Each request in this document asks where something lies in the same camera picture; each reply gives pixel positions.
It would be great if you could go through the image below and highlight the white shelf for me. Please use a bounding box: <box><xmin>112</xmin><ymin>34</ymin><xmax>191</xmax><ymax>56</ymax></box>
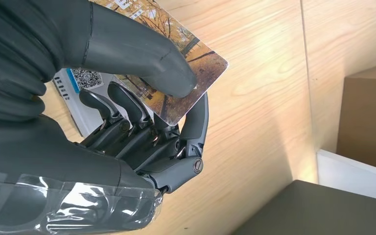
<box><xmin>316</xmin><ymin>149</ymin><xmax>376</xmax><ymax>204</ymax></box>

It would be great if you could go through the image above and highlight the white card reader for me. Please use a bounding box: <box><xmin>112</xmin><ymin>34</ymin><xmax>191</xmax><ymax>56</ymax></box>
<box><xmin>52</xmin><ymin>67</ymin><xmax>127</xmax><ymax>139</ymax></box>

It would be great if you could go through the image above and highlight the cardboard box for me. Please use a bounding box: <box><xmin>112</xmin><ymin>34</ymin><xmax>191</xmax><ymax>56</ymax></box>
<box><xmin>336</xmin><ymin>62</ymin><xmax>376</xmax><ymax>174</ymax></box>

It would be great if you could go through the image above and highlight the grey laptop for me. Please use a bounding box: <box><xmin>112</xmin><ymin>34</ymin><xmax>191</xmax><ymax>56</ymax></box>
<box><xmin>230</xmin><ymin>180</ymin><xmax>376</xmax><ymax>235</ymax></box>

